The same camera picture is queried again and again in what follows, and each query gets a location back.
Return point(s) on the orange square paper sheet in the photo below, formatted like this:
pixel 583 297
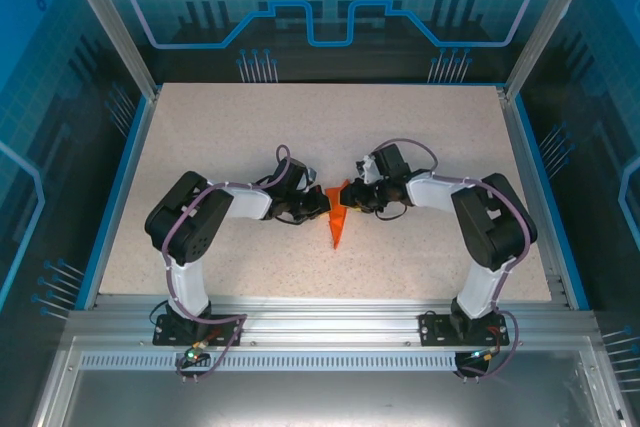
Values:
pixel 337 222

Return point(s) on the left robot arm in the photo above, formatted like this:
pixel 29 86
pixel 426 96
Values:
pixel 185 217

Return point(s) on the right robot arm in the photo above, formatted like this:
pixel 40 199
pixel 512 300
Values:
pixel 495 227

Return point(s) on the sheet metal panel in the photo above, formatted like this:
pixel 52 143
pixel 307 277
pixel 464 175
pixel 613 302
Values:
pixel 325 397

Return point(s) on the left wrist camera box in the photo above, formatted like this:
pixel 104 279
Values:
pixel 312 174

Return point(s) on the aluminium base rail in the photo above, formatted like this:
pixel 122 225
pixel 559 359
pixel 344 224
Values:
pixel 325 322

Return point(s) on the aluminium side rail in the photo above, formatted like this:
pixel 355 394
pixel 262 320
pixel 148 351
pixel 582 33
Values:
pixel 529 197

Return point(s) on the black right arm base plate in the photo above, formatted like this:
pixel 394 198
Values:
pixel 435 329

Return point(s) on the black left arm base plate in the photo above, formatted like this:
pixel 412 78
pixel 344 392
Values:
pixel 225 332

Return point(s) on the aluminium frame post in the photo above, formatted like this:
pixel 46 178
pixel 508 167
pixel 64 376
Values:
pixel 548 22
pixel 112 22

